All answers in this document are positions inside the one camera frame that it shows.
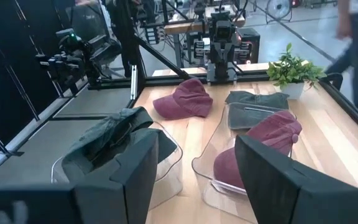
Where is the wooden background table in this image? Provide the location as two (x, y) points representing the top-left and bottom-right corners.
(163, 4), (247, 35)

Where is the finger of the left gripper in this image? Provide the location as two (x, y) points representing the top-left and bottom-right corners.
(223, 46), (231, 75)
(214, 46), (224, 75)

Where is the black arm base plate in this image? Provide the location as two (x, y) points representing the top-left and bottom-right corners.
(206, 63), (239, 85)

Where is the silver frame bracket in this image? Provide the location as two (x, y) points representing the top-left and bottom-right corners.
(130, 64), (138, 101)

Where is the round floor fan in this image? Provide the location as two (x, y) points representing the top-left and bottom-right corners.
(265, 0), (293, 21)

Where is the small green potted plant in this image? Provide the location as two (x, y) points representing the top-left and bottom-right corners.
(265, 42), (328, 101)

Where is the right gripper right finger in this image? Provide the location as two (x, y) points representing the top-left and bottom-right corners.
(234, 134), (358, 224)

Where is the person's hand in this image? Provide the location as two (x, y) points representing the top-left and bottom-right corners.
(336, 17), (353, 40)

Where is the black computer tower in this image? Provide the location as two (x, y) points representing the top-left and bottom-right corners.
(237, 27), (261, 65)

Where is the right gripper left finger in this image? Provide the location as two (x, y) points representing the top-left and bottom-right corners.
(0, 133), (160, 224)

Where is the clear plastic bin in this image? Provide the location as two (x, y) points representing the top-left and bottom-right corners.
(50, 119), (185, 211)
(191, 101), (295, 224)

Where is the maroon baseball cap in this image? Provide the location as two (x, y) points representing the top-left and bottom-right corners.
(213, 110), (303, 190)
(152, 78), (214, 121)

